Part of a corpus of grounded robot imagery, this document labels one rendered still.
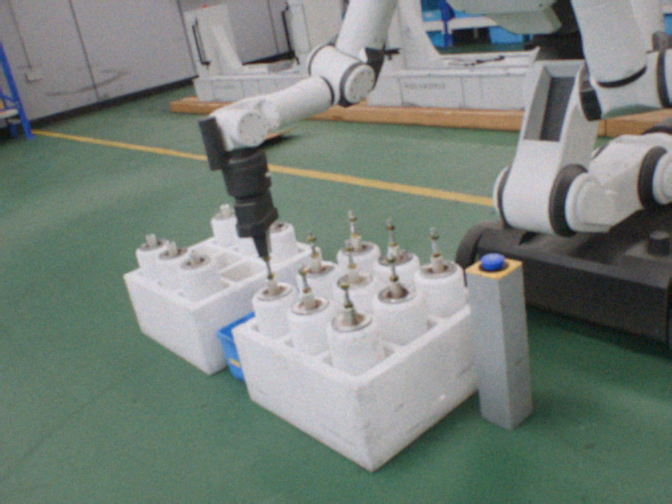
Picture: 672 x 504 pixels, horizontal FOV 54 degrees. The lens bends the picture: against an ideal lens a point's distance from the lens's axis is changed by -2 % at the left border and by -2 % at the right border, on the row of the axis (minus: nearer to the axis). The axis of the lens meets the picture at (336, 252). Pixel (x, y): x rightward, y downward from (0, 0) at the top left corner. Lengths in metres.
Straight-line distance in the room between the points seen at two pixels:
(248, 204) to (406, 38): 2.87
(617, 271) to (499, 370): 0.35
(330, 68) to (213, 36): 4.40
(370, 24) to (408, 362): 0.64
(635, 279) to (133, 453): 1.07
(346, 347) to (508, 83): 2.42
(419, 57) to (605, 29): 3.11
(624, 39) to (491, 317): 0.51
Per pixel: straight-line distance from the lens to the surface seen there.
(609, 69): 0.94
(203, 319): 1.59
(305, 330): 1.26
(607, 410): 1.36
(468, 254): 1.64
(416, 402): 1.27
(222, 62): 5.71
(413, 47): 4.01
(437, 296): 1.31
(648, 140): 1.78
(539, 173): 1.34
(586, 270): 1.47
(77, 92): 7.59
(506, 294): 1.17
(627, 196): 1.58
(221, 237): 1.92
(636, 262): 1.44
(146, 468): 1.43
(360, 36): 1.36
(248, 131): 1.22
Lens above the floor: 0.81
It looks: 22 degrees down
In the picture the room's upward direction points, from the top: 11 degrees counter-clockwise
